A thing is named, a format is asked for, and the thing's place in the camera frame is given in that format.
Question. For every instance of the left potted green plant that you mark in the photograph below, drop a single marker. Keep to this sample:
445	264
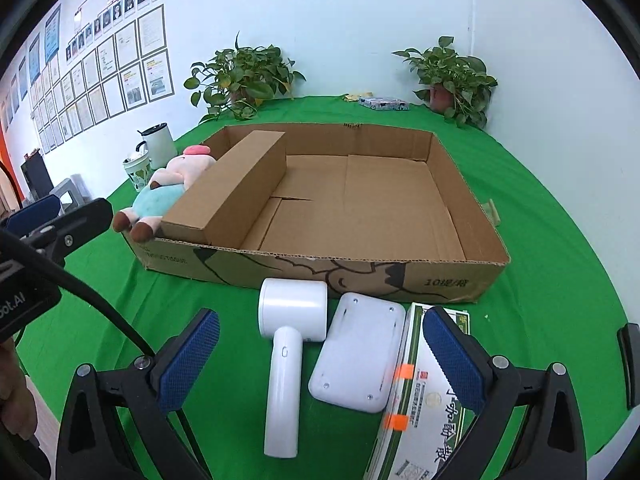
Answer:
237	81

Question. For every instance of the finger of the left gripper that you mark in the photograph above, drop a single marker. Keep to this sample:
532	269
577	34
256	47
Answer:
60	237
34	215

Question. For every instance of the long cardboard divider box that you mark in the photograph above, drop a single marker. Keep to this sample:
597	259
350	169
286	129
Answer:
220	208

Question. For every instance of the potted green plant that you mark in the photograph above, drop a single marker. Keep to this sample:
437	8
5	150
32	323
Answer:
237	81
454	85

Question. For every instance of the white mug black lid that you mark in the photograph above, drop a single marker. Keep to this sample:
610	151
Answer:
159	145

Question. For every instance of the black monitor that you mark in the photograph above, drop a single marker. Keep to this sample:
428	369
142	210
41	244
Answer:
36	175

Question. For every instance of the large shallow cardboard box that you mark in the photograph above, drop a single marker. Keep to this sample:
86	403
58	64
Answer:
364	208

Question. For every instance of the right potted green plant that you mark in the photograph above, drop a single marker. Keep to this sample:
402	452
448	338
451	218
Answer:
454	85

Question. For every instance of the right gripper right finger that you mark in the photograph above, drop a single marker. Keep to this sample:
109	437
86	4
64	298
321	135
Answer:
550	443

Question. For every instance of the small colourful packet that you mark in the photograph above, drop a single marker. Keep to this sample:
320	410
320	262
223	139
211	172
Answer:
375	103

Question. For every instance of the framed documents on wall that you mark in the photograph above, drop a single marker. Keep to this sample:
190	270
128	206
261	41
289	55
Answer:
84	65

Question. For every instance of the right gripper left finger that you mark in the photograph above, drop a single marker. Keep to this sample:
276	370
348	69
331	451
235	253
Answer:
92	443

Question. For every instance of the person's hand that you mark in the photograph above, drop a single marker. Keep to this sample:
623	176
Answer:
18	413

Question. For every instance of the yellow paper item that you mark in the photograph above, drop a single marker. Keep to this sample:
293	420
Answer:
355	97

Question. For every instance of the green white medicine box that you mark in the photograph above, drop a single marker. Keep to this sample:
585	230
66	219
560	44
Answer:
423	420

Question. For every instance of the green patterned cup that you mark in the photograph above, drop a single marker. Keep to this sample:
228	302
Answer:
138	169

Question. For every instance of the white rectangular plastic device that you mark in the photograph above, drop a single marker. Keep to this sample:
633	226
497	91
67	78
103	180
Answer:
356	363

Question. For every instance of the white handheld hair dryer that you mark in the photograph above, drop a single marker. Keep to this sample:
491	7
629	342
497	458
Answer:
290	313

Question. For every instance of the green table cloth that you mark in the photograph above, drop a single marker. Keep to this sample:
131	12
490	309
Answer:
554	302

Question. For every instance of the pig plush toy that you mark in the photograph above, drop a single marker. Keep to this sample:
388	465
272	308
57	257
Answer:
143	218

